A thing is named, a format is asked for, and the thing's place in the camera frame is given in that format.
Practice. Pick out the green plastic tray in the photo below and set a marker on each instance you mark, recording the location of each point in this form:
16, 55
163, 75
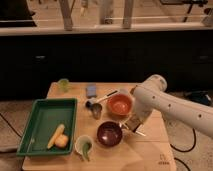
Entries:
46, 115

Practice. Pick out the green cup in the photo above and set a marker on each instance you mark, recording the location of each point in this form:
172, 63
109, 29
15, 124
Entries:
63, 85

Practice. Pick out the purple bowl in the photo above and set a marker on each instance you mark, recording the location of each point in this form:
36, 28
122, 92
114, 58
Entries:
109, 134

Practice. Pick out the metal measuring cup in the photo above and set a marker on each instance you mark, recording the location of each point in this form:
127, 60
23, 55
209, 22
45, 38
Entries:
95, 108

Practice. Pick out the orange fruit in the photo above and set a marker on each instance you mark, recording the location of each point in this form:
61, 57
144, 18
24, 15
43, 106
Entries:
61, 141

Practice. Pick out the white handled brush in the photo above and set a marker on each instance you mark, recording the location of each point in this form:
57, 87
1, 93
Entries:
91, 101

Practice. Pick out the orange bowl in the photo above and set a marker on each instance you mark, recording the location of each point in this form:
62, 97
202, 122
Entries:
119, 104

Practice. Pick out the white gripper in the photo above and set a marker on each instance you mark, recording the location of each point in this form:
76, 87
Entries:
142, 115

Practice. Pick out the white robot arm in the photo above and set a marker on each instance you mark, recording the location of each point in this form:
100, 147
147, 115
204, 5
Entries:
150, 95

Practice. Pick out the blue sponge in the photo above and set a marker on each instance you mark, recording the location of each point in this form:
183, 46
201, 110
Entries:
91, 91

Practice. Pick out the white mug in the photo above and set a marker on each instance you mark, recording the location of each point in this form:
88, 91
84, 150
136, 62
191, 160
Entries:
83, 145

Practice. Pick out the dark object on floor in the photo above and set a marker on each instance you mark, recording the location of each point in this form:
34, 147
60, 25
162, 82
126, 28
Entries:
200, 97

